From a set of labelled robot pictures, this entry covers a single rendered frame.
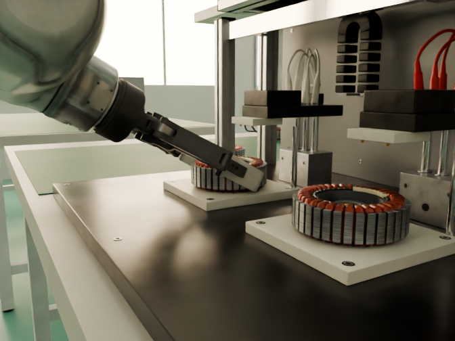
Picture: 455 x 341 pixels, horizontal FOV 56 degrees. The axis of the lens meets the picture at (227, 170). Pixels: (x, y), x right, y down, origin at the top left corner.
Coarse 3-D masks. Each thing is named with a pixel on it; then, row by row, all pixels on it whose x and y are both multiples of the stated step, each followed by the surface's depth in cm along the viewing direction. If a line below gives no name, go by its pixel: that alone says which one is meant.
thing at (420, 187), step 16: (400, 176) 51; (416, 176) 49; (432, 176) 49; (448, 176) 49; (400, 192) 51; (416, 192) 49; (432, 192) 48; (448, 192) 46; (416, 208) 50; (432, 208) 48; (432, 224) 48
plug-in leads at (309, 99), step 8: (312, 56) 67; (288, 64) 69; (312, 64) 69; (288, 72) 69; (304, 72) 70; (312, 72) 70; (288, 80) 69; (296, 80) 67; (304, 80) 65; (288, 88) 69; (296, 88) 67; (304, 88) 65; (304, 96) 65; (312, 96) 67; (320, 96) 71; (312, 104) 67
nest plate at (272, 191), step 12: (180, 180) 67; (180, 192) 61; (192, 192) 59; (204, 192) 59; (216, 192) 59; (228, 192) 59; (240, 192) 59; (252, 192) 59; (264, 192) 59; (276, 192) 59; (288, 192) 60; (204, 204) 54; (216, 204) 54; (228, 204) 55; (240, 204) 56
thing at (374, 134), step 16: (368, 96) 45; (384, 96) 43; (400, 96) 41; (416, 96) 40; (432, 96) 41; (448, 96) 42; (368, 112) 45; (384, 112) 43; (400, 112) 42; (416, 112) 40; (432, 112) 42; (448, 112) 43; (368, 128) 45; (384, 128) 43; (400, 128) 42; (416, 128) 40; (432, 128) 41; (448, 128) 43; (448, 144) 48
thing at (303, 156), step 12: (288, 156) 70; (300, 156) 67; (312, 156) 66; (324, 156) 67; (288, 168) 70; (300, 168) 68; (312, 168) 66; (324, 168) 68; (288, 180) 70; (300, 180) 68; (312, 180) 67; (324, 180) 68
